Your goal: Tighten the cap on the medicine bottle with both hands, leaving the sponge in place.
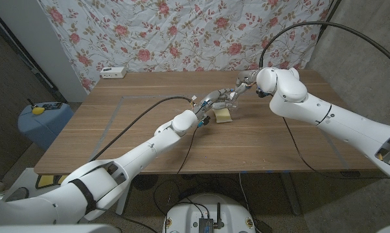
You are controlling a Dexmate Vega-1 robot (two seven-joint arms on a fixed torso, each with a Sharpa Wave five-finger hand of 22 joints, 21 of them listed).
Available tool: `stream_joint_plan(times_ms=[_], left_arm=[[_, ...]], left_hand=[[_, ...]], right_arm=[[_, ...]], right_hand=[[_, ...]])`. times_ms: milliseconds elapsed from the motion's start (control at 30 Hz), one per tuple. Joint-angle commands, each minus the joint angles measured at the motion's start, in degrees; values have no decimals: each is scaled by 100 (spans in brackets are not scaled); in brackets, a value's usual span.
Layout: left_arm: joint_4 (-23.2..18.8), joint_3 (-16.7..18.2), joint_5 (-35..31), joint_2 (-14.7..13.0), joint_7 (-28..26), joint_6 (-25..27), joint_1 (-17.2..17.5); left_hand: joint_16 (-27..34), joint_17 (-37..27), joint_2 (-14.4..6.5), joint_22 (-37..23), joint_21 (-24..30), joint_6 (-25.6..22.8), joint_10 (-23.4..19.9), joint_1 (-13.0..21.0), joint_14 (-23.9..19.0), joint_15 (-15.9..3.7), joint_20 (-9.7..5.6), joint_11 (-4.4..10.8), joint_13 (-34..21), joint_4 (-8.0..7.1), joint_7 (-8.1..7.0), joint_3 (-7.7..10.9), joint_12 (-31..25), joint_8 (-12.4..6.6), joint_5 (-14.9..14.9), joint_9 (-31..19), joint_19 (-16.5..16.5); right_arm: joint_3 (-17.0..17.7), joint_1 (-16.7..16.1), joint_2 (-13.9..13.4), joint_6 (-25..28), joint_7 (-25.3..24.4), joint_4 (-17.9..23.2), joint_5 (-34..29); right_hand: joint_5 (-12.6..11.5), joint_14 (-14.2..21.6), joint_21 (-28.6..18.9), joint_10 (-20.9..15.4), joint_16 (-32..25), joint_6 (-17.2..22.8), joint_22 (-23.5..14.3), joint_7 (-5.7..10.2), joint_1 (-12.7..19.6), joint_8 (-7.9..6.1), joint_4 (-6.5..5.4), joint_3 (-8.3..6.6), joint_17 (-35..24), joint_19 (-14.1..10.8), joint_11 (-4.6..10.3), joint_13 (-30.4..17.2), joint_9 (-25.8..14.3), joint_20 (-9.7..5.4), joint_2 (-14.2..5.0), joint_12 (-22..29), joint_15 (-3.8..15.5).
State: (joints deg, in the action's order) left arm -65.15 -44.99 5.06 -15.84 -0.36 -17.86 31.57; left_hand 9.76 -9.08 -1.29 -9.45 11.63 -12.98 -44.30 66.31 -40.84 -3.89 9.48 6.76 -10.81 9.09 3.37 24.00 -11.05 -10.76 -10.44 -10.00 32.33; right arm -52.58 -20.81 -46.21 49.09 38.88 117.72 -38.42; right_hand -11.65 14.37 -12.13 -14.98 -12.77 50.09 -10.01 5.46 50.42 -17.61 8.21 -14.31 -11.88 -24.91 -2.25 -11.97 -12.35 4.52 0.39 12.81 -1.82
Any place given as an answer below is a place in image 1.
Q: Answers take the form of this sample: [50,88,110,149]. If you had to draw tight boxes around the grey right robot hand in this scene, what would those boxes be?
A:
[229,69,263,101]

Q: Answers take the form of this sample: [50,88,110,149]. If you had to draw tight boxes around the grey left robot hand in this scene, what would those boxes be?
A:
[191,87,240,128]

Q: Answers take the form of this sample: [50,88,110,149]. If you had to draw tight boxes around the yellow sponge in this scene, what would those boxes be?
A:
[213,108,234,124]

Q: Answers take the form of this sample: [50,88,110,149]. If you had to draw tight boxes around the floral rose backdrop cloth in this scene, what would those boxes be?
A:
[39,0,332,93]

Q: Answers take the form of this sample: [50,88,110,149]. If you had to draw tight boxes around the black stand pole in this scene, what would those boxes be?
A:
[316,0,342,43]

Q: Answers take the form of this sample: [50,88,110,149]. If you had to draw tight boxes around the white power strip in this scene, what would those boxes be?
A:
[99,66,128,80]

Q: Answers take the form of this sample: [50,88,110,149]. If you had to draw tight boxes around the black round disc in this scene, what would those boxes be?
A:
[133,174,159,191]

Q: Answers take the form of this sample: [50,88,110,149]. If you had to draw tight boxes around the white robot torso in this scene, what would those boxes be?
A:
[162,193,257,233]

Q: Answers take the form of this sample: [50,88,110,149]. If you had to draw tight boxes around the black antenna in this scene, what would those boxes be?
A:
[213,203,224,229]

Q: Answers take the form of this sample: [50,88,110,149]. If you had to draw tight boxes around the grey table leg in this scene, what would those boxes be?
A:
[279,172,302,216]

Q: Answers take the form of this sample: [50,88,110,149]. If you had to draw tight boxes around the grey computer box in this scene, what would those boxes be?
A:
[198,217,214,233]

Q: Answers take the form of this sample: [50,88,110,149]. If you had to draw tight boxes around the white table leg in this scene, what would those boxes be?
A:
[115,183,134,217]

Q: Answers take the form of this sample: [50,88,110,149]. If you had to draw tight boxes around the blue round stool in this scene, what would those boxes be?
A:
[17,102,75,150]

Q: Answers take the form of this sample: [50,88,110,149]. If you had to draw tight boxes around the yellow black floor mat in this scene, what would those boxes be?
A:
[35,174,68,190]

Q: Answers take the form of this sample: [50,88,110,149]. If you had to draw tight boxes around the grey shoe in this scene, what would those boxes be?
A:
[2,186,30,202]

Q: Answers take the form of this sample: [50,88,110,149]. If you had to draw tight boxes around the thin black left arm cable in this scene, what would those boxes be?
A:
[155,126,199,233]

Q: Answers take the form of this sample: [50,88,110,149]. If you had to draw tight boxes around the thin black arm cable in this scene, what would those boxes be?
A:
[282,116,390,181]
[155,126,199,233]

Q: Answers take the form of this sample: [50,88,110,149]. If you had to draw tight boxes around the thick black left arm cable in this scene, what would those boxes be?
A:
[87,95,194,162]

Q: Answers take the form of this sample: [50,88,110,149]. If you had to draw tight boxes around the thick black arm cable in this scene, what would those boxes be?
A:
[258,21,390,71]
[87,95,194,162]

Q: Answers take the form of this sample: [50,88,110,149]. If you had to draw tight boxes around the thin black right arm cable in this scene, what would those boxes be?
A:
[282,116,390,181]

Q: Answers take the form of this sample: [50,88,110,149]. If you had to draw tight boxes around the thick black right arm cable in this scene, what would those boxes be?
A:
[258,21,390,71]

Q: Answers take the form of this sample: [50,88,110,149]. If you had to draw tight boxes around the black floor cable loop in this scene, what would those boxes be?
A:
[152,179,183,217]

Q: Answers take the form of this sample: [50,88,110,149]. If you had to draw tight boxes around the black diagonal door frame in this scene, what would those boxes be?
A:
[0,11,68,104]

